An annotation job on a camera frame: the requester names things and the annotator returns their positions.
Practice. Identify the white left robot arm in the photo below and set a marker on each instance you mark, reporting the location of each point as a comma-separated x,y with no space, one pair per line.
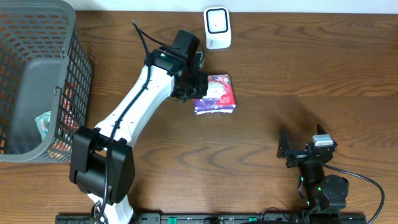
102,163

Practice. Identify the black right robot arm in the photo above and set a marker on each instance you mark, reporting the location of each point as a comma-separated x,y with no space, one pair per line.
327,192

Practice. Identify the red purple snack bag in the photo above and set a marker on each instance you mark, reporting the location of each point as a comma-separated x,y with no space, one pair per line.
219,98

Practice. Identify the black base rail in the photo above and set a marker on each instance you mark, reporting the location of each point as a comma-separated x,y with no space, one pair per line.
156,218

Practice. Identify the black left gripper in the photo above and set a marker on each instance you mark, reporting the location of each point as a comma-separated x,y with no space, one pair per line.
200,86

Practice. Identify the white barcode scanner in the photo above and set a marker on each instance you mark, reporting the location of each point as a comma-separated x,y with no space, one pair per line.
217,28

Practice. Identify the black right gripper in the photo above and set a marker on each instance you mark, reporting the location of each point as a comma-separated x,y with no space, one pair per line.
285,151

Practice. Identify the grey plastic mesh basket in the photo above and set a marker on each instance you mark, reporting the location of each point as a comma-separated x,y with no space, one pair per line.
43,68

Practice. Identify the teal wrapped snack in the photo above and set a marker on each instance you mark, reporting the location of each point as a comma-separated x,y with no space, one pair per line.
43,123

